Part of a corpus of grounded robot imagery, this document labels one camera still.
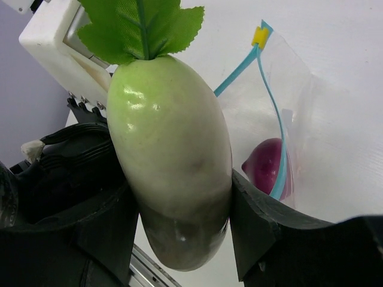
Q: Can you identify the aluminium mounting rail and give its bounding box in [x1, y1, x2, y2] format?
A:
[129, 243, 181, 287]

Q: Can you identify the purple onion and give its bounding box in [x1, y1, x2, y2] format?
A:
[241, 138, 282, 195]

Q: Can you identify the white radish with leaves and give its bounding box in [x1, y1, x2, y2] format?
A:
[77, 1, 232, 271]

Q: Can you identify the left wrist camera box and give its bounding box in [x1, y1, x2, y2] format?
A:
[4, 0, 111, 117]

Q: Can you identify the clear zip top bag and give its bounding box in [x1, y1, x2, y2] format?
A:
[215, 22, 348, 222]

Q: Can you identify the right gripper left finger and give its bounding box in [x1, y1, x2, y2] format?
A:
[1, 123, 138, 286]

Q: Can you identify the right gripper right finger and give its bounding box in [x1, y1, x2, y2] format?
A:
[230, 172, 382, 286]

